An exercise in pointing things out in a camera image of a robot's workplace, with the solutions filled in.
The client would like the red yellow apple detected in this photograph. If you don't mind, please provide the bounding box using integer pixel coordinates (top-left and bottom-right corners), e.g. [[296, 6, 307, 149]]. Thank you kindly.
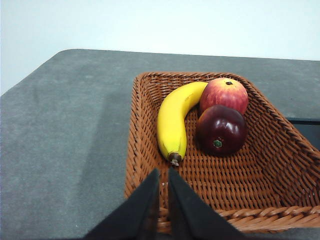
[[199, 77, 249, 117]]

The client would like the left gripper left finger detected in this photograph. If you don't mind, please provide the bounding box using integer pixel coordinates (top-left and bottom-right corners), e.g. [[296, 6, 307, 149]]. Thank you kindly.
[[83, 167, 161, 240]]

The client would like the black rectangular tray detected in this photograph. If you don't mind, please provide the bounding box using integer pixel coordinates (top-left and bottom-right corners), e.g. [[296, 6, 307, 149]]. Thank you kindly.
[[285, 117, 320, 152]]

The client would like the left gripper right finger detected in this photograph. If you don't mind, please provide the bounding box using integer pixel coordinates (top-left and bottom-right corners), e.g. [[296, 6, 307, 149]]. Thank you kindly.
[[167, 167, 248, 240]]

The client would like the dark purple plum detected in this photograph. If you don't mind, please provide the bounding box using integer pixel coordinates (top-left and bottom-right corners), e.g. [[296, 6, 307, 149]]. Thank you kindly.
[[195, 104, 249, 157]]

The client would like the yellow banana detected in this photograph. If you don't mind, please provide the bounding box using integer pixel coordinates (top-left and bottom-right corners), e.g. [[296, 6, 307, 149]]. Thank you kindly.
[[156, 81, 210, 167]]

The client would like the brown wicker basket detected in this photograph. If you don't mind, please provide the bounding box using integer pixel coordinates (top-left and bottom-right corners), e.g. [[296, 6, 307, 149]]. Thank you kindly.
[[123, 71, 320, 235]]

